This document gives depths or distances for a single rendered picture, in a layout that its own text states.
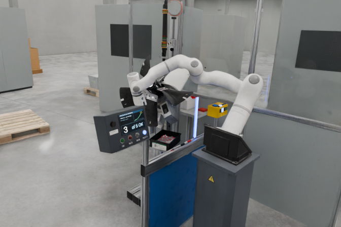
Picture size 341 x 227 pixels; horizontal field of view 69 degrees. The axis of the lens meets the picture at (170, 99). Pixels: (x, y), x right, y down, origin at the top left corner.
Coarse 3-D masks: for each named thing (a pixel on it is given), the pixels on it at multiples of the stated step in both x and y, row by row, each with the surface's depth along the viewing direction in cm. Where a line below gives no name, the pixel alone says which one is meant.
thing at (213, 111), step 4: (212, 104) 206; (220, 104) 207; (208, 108) 204; (212, 108) 202; (216, 108) 199; (220, 108) 201; (208, 112) 205; (212, 112) 202; (216, 112) 200; (220, 112) 202; (224, 112) 208; (212, 116) 203; (216, 116) 200; (220, 116) 203
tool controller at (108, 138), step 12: (132, 108) 131; (144, 108) 136; (96, 120) 123; (108, 120) 119; (120, 120) 124; (132, 120) 130; (144, 120) 136; (96, 132) 125; (108, 132) 119; (120, 132) 124; (132, 132) 129; (108, 144) 120; (120, 144) 124; (132, 144) 129
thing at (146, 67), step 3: (147, 57) 228; (147, 60) 226; (144, 63) 231; (147, 63) 225; (144, 66) 230; (147, 66) 224; (141, 69) 236; (144, 69) 230; (147, 69) 223; (141, 72) 236; (144, 72) 230; (147, 72) 223; (144, 75) 231
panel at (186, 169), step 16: (176, 160) 177; (192, 160) 194; (160, 176) 166; (176, 176) 181; (192, 176) 199; (160, 192) 170; (176, 192) 185; (192, 192) 204; (160, 208) 174; (176, 208) 190; (192, 208) 210; (160, 224) 178; (176, 224) 195
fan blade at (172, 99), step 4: (164, 92) 197; (168, 92) 197; (172, 92) 197; (176, 92) 197; (180, 92) 198; (184, 92) 197; (188, 92) 196; (192, 92) 195; (168, 96) 192; (172, 96) 192; (176, 96) 191; (180, 96) 191; (184, 96) 191; (188, 96) 190; (172, 100) 188; (176, 100) 187; (180, 100) 187; (176, 104) 184
